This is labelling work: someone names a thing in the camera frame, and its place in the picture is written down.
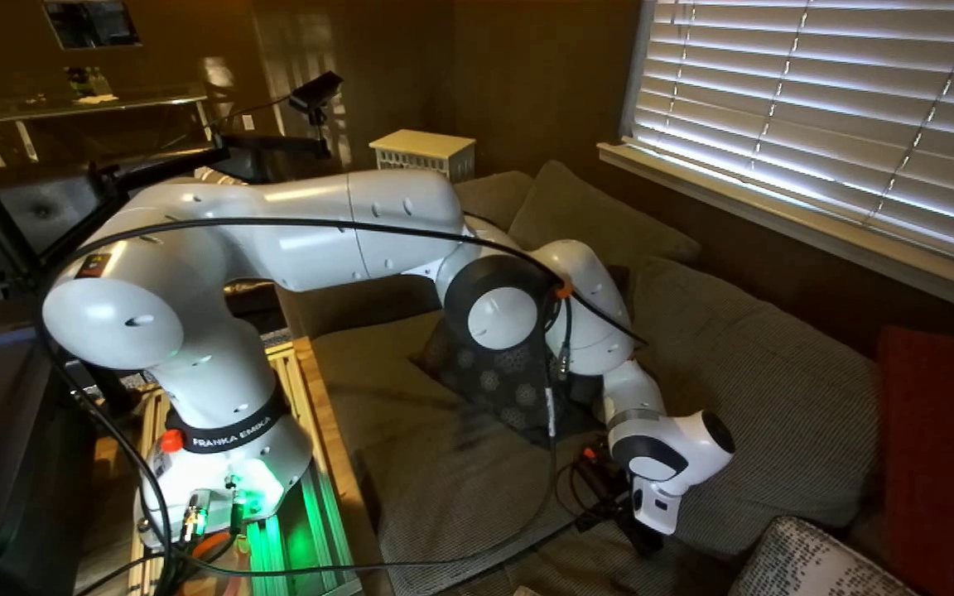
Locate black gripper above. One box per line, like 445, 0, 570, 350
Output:
570, 434, 670, 556

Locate white grey speckled pillow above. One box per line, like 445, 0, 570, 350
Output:
726, 514, 923, 596

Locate grey-green sofa back cushion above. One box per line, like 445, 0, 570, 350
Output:
593, 254, 882, 563

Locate dark floral pattern pillow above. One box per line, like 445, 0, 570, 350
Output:
415, 274, 617, 450

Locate grey-green fabric sofa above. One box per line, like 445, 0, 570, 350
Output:
275, 164, 954, 596

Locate red pillow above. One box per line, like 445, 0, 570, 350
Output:
872, 323, 954, 596

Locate large olive sofa back cushion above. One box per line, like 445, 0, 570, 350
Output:
504, 157, 706, 274

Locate white window sill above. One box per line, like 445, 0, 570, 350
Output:
593, 140, 954, 327

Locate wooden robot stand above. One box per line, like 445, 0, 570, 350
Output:
126, 335, 386, 596

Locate white wicker box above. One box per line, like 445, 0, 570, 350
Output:
366, 125, 481, 186

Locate white window blinds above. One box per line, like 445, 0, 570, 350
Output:
619, 0, 954, 279

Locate black monitor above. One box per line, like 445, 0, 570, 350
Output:
0, 314, 73, 596

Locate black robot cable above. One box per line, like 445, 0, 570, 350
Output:
49, 211, 660, 590

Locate black camera on stand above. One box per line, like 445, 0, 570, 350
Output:
285, 70, 349, 130

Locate wall shelf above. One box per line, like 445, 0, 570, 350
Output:
0, 90, 220, 165

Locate framed wall picture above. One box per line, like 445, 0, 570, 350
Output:
35, 0, 147, 53

